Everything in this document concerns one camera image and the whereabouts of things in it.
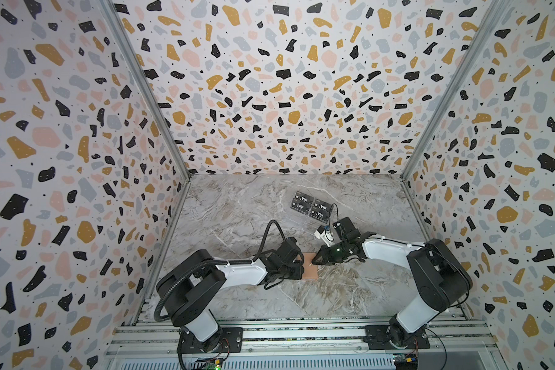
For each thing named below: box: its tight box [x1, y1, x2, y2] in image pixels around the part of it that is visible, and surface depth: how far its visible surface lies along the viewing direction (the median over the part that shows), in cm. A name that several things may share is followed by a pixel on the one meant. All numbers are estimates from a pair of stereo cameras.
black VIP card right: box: [309, 198, 334, 224], surface depth 100 cm
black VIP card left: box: [289, 190, 315, 216], surface depth 102 cm
